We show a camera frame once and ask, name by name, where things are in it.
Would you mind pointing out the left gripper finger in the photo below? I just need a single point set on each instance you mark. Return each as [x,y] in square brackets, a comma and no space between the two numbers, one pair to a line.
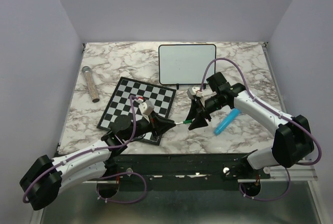
[153,117]
[162,126]

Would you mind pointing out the wire whiteboard stand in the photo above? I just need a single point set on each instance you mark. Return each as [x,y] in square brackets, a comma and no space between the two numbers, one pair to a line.
[178,86]

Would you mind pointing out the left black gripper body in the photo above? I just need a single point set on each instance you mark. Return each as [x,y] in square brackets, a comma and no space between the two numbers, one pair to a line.
[143,127]

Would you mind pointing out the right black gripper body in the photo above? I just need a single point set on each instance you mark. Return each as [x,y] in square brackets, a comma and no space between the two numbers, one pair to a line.
[212,104]

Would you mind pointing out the blue cylindrical tube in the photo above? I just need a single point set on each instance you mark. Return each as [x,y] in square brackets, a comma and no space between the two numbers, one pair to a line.
[225,122]

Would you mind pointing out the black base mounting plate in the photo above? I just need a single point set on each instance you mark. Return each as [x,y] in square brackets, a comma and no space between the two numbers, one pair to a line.
[174,172]

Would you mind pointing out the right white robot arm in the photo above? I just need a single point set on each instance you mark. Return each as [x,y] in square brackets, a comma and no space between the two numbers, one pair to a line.
[291,134]

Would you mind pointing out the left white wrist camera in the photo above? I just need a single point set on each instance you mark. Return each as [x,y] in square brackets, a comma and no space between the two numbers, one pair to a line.
[146,108]

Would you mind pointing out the white green marker pen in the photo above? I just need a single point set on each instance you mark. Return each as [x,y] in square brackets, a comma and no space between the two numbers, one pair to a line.
[183,122]

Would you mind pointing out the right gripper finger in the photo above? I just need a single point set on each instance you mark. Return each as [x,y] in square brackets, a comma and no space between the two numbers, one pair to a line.
[198,122]
[195,105]

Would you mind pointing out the black framed whiteboard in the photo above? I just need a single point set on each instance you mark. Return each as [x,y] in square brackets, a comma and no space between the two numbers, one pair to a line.
[185,64]

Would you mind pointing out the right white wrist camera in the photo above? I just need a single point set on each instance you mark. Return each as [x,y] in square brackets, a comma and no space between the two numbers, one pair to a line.
[195,93]

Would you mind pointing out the aluminium frame rail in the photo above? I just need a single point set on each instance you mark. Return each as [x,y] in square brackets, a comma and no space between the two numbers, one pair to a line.
[299,174]

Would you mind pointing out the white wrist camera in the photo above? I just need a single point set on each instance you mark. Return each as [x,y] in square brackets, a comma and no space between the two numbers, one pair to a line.
[146,108]
[195,93]

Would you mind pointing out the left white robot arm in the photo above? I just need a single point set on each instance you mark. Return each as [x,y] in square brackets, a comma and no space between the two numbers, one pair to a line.
[47,177]

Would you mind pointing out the glittery silver tube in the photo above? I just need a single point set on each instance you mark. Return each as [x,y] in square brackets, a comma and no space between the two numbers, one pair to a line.
[91,86]

